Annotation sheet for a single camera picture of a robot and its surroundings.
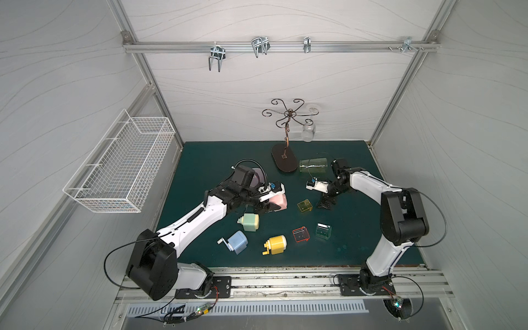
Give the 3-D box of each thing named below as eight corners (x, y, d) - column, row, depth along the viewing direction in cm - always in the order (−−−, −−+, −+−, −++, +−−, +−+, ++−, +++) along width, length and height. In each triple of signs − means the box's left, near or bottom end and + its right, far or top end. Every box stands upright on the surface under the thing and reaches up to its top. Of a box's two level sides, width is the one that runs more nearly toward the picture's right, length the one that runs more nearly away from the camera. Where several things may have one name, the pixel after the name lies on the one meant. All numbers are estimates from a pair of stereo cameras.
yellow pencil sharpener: (263, 254, 81) (262, 249, 76) (263, 241, 84) (263, 235, 79) (286, 254, 81) (287, 249, 76) (285, 241, 84) (286, 235, 79)
